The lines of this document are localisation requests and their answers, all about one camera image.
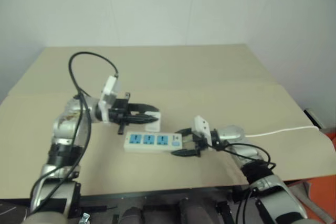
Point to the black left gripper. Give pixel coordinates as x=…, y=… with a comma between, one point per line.
x=119, y=111

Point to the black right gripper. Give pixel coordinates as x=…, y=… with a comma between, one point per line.
x=200, y=145

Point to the white charger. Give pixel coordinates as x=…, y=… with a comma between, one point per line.
x=154, y=127

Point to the white power strip blue sockets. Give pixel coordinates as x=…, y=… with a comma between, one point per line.
x=147, y=141

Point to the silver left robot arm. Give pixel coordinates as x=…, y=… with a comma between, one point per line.
x=65, y=120

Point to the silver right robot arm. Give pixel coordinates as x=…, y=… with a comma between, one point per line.
x=275, y=190

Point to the dark rounded shape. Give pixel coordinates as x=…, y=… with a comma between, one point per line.
x=132, y=215
x=197, y=212

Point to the silver metal clip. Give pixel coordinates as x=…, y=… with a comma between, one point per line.
x=85, y=218

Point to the black box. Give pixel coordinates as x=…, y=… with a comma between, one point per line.
x=313, y=117

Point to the black round object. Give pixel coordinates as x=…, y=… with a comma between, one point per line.
x=11, y=212

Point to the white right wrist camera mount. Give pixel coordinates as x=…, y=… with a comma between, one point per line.
x=201, y=125

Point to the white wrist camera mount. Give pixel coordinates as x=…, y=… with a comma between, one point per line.
x=109, y=95
x=201, y=125

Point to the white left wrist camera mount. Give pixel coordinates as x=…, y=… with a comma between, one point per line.
x=109, y=95

